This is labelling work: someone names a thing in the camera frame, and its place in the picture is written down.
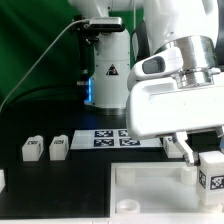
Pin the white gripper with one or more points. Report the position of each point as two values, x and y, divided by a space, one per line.
157 108

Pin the white square tabletop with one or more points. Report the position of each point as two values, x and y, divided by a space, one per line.
158 193

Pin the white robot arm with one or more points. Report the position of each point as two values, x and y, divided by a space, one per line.
149 27

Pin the white marker sheet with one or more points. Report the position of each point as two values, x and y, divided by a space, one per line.
109 138

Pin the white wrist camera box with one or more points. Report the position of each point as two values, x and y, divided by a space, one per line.
160 65

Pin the grey camera on stand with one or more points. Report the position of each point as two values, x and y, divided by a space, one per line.
106 24

